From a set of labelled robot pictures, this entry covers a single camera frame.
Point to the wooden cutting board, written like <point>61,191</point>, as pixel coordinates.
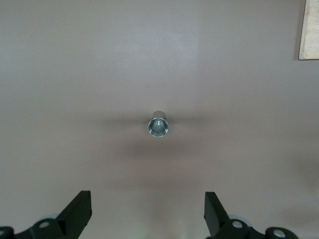
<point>311,30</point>

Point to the brown table cover sheet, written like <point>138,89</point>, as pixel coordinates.
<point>99,74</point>

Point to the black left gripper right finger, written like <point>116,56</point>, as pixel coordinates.
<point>216,216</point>

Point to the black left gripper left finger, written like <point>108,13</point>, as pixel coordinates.
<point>74,214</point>

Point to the steel double jigger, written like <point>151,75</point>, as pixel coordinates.
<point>158,127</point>

